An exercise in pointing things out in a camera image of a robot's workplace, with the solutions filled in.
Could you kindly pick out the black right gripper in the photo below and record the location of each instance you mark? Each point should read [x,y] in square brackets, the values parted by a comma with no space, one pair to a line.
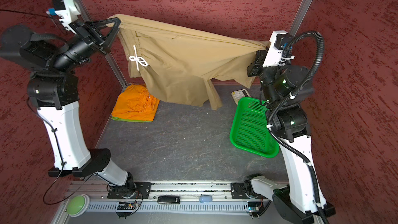
[255,70]

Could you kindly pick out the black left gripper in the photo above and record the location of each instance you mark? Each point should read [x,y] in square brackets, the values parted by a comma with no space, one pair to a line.
[84,31]

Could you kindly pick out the orange shorts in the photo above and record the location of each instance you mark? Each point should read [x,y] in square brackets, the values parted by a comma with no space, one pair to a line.
[136,103]

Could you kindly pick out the khaki brown shorts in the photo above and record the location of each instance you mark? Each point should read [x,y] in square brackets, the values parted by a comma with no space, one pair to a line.
[178,64]

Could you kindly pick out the lime green shorts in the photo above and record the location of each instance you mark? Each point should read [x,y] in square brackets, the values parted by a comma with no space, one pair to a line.
[129,120]

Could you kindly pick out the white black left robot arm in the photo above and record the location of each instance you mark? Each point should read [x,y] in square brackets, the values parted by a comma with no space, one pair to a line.
[53,96]

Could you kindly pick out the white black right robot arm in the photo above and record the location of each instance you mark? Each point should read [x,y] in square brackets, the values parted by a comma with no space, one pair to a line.
[301,199]

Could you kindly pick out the cream desk calculator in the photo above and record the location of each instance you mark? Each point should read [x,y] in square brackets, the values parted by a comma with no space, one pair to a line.
[239,94]

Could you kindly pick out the green plastic laundry basket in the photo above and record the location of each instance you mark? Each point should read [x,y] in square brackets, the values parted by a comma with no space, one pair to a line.
[249,131]

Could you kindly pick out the right circuit board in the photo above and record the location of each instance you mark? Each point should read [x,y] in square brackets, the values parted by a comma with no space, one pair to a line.
[254,207]

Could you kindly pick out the circuit board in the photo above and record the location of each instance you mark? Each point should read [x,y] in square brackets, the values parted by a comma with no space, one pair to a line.
[126,206]
[254,207]

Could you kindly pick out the light blue small object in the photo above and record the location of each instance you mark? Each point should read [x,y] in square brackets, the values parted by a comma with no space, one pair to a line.
[205,198]

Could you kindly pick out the black usb device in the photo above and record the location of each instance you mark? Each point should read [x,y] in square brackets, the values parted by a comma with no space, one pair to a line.
[168,200]

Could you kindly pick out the green round push button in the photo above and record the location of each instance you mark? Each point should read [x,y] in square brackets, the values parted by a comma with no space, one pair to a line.
[78,205]

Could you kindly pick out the left circuit board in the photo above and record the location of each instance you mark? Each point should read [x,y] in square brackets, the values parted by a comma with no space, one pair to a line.
[126,206]

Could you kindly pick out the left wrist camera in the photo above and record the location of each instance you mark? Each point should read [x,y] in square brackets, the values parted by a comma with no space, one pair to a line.
[67,11]

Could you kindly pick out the left aluminium corner post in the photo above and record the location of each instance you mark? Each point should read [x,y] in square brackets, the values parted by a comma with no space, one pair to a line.
[109,58]

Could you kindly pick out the aluminium corner post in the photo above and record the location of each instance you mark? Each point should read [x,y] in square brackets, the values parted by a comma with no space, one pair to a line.
[109,58]
[300,15]

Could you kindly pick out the right aluminium corner post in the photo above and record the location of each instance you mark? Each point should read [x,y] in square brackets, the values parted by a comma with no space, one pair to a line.
[300,15]

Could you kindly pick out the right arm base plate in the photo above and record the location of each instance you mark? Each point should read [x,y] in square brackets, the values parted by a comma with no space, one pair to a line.
[238,191]

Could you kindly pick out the aluminium front rail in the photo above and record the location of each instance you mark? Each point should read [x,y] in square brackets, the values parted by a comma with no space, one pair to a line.
[189,192]

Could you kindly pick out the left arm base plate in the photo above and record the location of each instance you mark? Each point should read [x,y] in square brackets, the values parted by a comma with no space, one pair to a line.
[142,190]

